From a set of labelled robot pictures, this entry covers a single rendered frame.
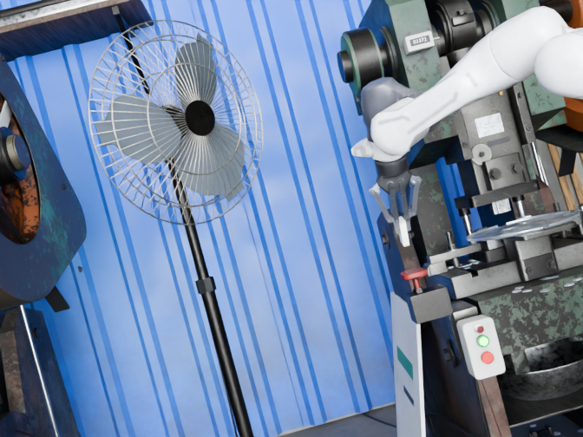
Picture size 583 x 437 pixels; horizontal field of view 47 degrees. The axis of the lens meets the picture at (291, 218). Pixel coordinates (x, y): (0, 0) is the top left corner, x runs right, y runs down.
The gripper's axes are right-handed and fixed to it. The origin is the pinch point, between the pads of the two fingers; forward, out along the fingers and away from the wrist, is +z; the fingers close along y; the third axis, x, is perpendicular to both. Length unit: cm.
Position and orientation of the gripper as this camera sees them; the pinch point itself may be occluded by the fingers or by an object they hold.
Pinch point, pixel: (402, 231)
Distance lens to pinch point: 167.3
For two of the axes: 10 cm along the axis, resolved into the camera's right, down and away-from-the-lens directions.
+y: 9.6, -2.6, 0.4
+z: 2.2, 8.7, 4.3
